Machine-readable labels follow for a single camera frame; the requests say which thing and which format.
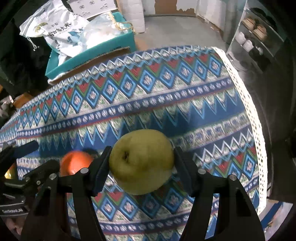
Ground person's left hand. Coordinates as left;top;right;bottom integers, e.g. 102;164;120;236
6;216;26;235

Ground shoe rack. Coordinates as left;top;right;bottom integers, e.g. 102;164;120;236
226;4;285;73

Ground white rice bag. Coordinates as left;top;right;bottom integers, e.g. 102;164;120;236
20;1;89;58

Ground large orange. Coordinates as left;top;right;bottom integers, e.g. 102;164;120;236
60;151;94;176

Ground black jacket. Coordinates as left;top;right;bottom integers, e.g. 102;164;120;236
1;19;51;97

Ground teal storage bin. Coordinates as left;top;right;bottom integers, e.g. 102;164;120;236
45;12;137;79

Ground small wooden box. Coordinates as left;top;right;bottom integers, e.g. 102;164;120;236
13;92;34;108

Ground cardboard box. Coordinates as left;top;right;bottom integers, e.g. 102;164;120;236
48;47;131;85

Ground white patterned box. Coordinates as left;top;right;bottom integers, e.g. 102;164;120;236
67;0;118;19

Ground patterned blue tablecloth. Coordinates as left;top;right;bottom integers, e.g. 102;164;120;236
1;46;267;240

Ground yellow-green pear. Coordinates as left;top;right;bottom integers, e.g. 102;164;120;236
109;129;174;195

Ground clear plastic bag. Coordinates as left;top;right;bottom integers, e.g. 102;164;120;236
78;11;133;49

